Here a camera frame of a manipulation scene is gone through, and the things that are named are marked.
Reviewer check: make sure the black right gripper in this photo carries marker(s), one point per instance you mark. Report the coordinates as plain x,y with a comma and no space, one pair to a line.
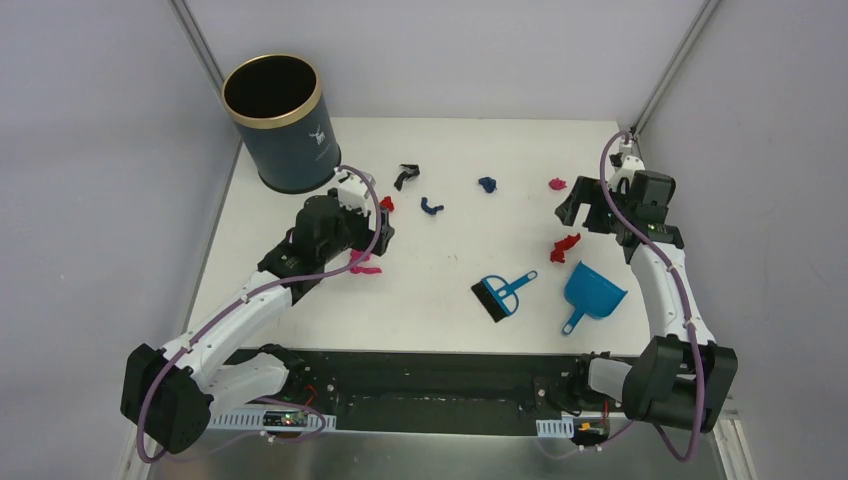
586,190

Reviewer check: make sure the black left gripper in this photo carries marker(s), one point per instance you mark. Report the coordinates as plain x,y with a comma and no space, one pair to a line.
374,234

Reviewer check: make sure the black paper scrap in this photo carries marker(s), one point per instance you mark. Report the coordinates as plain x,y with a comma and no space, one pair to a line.
407,172

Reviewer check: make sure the blue dustpan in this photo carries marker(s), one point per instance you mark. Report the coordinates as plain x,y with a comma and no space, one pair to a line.
590,293

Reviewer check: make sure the small red paper scrap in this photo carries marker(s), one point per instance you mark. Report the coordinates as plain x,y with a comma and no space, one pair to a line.
387,203

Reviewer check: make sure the large red paper scrap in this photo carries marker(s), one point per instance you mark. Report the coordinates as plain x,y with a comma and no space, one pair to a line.
558,253

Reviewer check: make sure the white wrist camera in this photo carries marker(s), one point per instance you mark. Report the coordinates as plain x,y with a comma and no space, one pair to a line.
625,166
353,189

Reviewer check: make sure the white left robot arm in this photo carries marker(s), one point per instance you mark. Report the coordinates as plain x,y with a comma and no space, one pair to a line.
172,392

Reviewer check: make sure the dark blue gold-rimmed bin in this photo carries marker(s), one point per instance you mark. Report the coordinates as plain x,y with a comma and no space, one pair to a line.
277,104

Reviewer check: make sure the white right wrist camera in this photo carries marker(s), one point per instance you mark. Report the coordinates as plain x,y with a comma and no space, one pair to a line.
625,166

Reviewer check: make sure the magenta paper scrap left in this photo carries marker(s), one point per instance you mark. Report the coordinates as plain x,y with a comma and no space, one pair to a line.
360,264

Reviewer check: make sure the dark blue curved paper scrap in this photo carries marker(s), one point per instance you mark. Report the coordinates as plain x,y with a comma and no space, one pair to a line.
430,209

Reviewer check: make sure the blue hand brush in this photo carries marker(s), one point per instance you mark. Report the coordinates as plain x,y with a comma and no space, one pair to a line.
498,296

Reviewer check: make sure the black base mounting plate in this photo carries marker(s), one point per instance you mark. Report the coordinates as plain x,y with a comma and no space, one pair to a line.
436,393

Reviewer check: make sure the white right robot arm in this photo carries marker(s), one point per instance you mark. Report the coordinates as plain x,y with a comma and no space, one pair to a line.
682,377

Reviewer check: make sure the pink paper scrap right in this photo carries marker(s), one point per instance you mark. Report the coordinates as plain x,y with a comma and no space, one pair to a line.
557,184

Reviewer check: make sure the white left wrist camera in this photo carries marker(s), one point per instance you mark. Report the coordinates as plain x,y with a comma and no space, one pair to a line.
353,189

